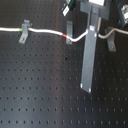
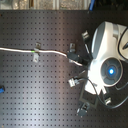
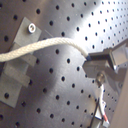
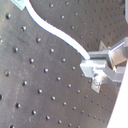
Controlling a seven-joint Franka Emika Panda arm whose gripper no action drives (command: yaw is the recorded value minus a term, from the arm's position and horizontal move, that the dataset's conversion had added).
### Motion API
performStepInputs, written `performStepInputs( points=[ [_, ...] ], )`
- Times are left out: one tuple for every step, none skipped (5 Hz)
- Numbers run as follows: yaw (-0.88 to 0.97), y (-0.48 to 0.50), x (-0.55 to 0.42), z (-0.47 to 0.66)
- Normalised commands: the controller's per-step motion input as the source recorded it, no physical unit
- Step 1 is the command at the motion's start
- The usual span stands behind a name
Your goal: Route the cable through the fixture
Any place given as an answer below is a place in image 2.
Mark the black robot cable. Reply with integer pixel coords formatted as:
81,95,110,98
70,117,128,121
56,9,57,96
78,77,125,110

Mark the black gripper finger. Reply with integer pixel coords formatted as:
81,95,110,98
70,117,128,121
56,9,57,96
68,77,80,87
67,51,78,61

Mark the blue connector at left edge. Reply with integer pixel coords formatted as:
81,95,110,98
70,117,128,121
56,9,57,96
0,86,5,93

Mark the metal cable clip with green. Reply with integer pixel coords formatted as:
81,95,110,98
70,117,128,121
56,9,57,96
32,48,39,63

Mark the grey bracket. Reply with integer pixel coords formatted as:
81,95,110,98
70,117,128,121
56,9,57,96
77,104,90,117
82,30,90,41

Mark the small metal clip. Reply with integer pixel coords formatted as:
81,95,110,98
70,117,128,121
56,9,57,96
36,42,41,49

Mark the grey bracket upper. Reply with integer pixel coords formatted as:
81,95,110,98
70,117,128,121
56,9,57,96
82,30,90,41

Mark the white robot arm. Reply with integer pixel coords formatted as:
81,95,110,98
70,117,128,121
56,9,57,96
67,21,128,95

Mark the grey bracket bottom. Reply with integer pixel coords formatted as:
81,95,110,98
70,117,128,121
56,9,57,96
77,104,90,117

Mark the white cable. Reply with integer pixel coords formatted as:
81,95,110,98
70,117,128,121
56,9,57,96
0,47,83,67

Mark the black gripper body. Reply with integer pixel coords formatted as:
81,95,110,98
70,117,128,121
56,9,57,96
77,54,92,68

